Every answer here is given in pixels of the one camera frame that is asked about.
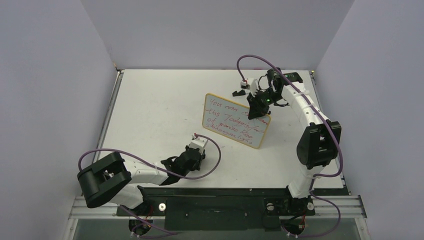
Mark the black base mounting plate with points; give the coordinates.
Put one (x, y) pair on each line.
(278, 200)

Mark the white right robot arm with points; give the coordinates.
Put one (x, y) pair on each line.
(318, 144)

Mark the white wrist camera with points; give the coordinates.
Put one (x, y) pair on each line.
(249, 84)
(198, 143)

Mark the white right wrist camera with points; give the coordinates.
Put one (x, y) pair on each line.
(249, 84)

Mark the aluminium front rail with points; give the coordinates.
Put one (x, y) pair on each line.
(329, 207)

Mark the yellow framed whiteboard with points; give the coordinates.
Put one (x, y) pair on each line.
(230, 119)

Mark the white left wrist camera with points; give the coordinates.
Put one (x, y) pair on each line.
(198, 143)

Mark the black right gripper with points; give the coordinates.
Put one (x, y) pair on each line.
(257, 101)

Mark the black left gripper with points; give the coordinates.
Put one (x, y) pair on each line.
(197, 165)

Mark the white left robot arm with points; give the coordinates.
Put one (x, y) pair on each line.
(115, 180)

